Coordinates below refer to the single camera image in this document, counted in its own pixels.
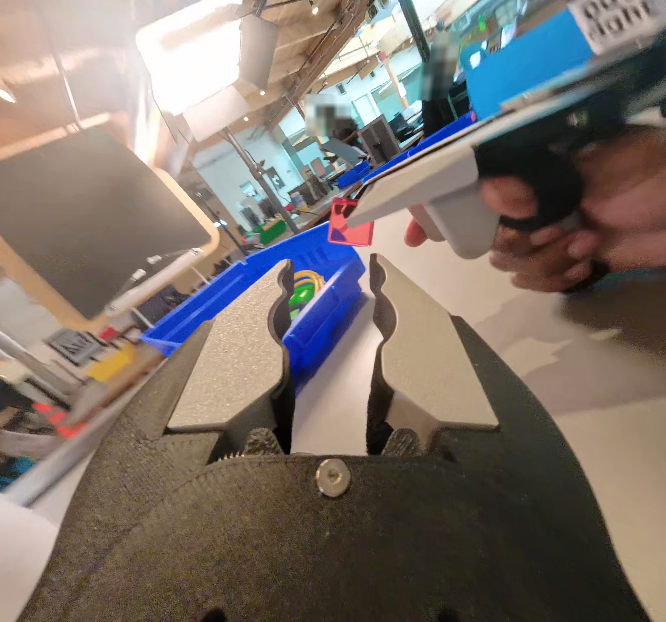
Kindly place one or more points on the yellow storage bin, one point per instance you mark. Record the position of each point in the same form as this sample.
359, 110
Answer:
112, 364

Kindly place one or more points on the framed black white tag sign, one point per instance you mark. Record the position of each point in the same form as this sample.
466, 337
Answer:
75, 346

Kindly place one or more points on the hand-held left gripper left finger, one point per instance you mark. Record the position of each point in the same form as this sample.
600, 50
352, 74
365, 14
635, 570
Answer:
224, 372

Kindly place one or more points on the studio light panel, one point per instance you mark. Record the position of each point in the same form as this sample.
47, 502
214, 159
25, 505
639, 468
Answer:
193, 55

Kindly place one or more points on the blue plastic bin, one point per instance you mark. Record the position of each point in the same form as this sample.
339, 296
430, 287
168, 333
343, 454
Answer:
208, 305
416, 154

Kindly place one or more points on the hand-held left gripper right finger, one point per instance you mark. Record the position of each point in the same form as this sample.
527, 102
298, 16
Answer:
432, 372

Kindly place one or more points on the blue partition wall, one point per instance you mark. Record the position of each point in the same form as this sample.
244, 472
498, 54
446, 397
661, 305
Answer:
520, 60

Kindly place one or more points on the red transparent cube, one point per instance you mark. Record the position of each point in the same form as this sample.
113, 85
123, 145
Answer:
351, 224

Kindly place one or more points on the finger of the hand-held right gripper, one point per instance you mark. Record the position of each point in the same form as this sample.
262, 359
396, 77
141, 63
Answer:
447, 195

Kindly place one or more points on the person's right hand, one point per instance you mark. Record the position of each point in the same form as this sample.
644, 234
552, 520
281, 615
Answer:
624, 216

